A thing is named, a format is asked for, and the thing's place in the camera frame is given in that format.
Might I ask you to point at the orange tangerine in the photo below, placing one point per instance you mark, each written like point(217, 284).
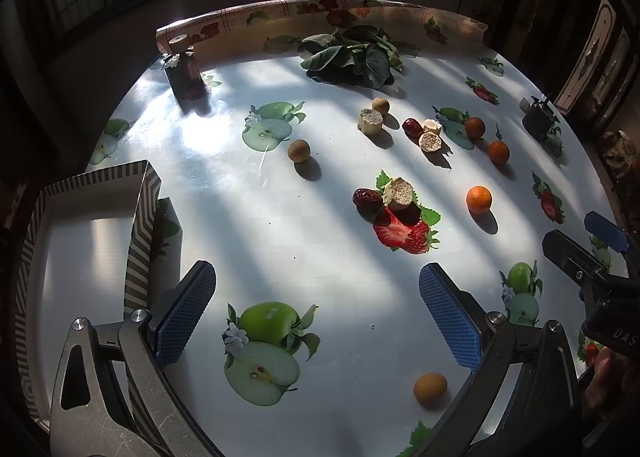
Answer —
point(498, 152)
point(478, 200)
point(474, 128)

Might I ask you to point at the small black pot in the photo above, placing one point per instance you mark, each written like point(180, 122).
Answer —
point(539, 120)

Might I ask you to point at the striped cardboard tray box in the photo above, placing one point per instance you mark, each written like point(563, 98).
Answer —
point(87, 252)

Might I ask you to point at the dark red glass bottle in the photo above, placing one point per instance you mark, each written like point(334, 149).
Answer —
point(182, 70)

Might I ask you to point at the beige cut corn-like piece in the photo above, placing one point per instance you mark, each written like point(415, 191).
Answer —
point(370, 122)
point(432, 126)
point(430, 142)
point(397, 194)

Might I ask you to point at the fruit print tablecloth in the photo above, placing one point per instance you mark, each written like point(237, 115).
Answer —
point(317, 332)

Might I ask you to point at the green leafy vegetable bunch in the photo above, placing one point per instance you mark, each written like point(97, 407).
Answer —
point(360, 55)

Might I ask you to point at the right human hand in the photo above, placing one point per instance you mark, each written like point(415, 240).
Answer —
point(613, 375)

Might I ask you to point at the red jujube date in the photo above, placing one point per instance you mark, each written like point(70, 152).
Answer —
point(367, 200)
point(413, 128)

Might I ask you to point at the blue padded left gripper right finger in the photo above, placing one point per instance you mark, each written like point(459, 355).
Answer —
point(456, 314)

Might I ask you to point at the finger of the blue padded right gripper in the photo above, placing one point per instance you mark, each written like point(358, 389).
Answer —
point(573, 260)
point(607, 231)

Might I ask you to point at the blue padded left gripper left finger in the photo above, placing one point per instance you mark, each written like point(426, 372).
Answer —
point(179, 311)

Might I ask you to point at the brown longan fruit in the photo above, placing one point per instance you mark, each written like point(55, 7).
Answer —
point(299, 151)
point(381, 105)
point(429, 388)

